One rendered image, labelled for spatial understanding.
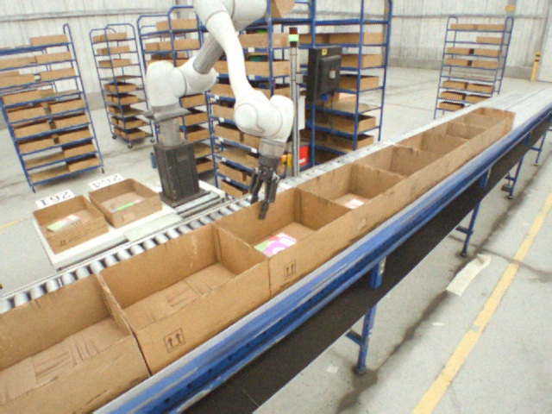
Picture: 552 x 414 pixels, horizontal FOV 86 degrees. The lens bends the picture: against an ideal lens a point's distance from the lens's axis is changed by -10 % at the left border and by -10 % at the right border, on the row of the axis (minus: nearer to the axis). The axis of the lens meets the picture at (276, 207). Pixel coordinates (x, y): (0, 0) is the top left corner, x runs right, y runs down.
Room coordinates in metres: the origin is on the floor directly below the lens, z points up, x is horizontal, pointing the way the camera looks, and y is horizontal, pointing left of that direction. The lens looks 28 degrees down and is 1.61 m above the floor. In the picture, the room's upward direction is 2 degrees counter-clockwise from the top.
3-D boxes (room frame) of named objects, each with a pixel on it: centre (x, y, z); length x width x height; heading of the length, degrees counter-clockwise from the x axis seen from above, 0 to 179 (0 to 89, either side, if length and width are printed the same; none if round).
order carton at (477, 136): (2.02, -1.21, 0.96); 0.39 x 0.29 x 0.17; 131
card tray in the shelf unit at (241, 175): (3.14, 0.33, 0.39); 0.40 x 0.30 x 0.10; 42
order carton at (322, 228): (0.98, -0.03, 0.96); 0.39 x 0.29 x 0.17; 131
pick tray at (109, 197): (1.65, 0.88, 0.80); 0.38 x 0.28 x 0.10; 45
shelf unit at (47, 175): (4.08, 2.91, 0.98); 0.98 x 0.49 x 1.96; 128
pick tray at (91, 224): (1.43, 1.10, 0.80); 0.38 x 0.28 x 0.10; 45
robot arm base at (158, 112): (1.81, 0.60, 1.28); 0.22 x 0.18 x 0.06; 125
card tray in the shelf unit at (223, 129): (3.12, 0.33, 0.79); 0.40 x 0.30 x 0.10; 43
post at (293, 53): (2.04, -0.13, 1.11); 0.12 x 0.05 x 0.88; 131
